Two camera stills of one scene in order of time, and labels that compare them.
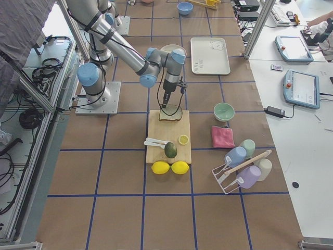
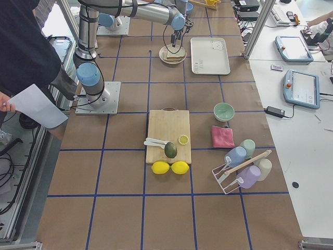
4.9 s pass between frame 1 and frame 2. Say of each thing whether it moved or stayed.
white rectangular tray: stayed
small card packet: stayed
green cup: stayed
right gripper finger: moved
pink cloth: stayed
